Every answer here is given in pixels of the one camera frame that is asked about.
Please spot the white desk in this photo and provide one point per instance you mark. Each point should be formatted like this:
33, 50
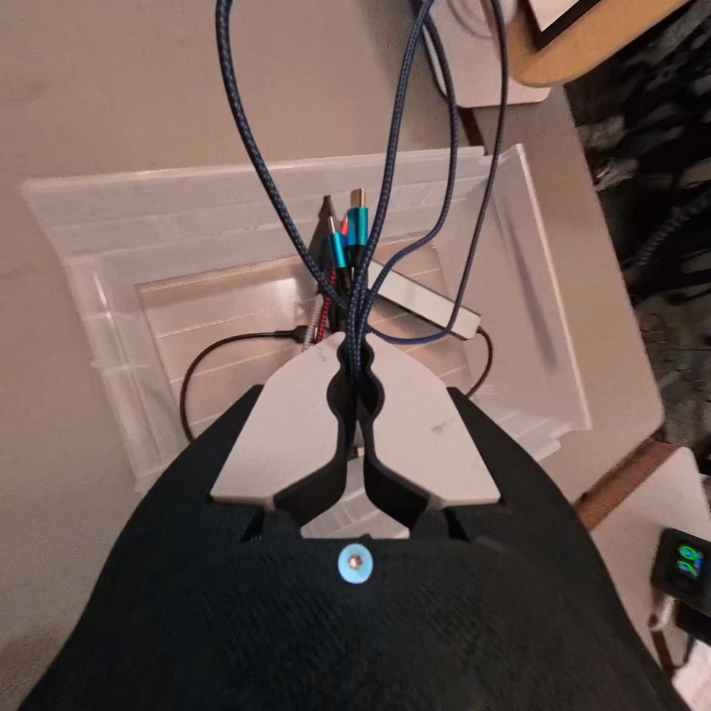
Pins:
83, 83

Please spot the flat glossy power bank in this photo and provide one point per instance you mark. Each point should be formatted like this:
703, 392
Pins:
422, 300

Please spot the black device green display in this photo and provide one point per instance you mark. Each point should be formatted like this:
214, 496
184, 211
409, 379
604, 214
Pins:
689, 561

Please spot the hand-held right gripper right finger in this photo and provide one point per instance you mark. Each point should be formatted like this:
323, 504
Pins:
433, 439

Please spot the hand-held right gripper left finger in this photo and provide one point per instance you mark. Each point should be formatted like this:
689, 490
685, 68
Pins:
277, 439

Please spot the clear plastic bin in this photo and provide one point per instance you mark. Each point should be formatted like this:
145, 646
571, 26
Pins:
194, 222

